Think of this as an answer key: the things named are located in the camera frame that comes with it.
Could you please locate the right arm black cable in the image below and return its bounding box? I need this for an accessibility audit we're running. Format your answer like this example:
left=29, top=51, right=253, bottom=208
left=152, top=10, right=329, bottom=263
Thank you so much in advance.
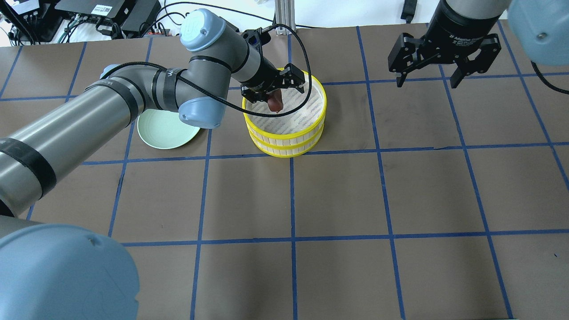
left=530, top=61, right=569, bottom=95

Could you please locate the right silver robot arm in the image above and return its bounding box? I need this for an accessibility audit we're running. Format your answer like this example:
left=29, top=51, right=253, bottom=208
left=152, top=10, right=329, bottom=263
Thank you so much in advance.
left=387, top=0, right=569, bottom=94

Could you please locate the yellow steamer layer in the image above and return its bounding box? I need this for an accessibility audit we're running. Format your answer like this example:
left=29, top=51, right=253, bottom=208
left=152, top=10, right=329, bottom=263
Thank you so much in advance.
left=244, top=71, right=325, bottom=135
left=247, top=122, right=325, bottom=158

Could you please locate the brown bun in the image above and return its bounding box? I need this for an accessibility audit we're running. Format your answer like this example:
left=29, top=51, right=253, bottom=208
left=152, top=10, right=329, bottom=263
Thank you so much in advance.
left=267, top=89, right=283, bottom=113

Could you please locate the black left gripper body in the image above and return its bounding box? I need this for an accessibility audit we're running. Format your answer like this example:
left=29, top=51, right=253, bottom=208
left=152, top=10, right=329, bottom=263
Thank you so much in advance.
left=240, top=63, right=305, bottom=103

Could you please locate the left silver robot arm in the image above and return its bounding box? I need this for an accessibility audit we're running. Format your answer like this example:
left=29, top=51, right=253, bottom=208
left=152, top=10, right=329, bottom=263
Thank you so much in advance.
left=0, top=8, right=312, bottom=320

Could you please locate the black electronics box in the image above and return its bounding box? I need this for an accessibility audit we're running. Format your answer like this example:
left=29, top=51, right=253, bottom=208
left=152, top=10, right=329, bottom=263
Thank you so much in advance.
left=55, top=0, right=160, bottom=33

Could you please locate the light green plate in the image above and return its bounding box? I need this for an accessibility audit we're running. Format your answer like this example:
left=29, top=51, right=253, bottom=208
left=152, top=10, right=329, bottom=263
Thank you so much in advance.
left=136, top=109, right=200, bottom=150

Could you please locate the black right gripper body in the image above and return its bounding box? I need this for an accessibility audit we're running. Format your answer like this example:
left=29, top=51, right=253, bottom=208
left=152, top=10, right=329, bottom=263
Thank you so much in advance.
left=388, top=0, right=502, bottom=76

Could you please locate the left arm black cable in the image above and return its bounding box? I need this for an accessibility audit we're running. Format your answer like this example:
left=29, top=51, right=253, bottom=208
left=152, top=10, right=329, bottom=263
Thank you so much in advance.
left=100, top=24, right=313, bottom=118

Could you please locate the aluminium frame post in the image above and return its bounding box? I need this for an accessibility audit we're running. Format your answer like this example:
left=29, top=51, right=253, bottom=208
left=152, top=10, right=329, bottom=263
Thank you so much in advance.
left=274, top=0, right=297, bottom=31

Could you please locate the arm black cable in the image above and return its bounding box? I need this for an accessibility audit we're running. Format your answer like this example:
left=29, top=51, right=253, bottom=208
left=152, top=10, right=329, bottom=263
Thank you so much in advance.
left=530, top=61, right=569, bottom=95
left=100, top=24, right=313, bottom=118

